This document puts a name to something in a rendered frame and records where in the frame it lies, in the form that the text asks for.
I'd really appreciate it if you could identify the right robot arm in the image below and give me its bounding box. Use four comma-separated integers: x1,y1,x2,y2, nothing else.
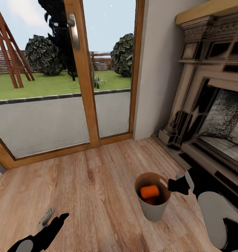
168,167,238,252

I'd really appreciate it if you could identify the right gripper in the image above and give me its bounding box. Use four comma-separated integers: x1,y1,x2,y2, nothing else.
168,179,189,195

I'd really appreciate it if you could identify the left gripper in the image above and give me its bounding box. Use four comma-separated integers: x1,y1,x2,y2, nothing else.
40,213,69,250

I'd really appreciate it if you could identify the trash can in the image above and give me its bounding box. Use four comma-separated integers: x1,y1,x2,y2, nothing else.
134,172,172,222

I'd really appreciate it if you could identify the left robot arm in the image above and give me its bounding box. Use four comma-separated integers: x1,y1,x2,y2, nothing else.
8,208,69,252

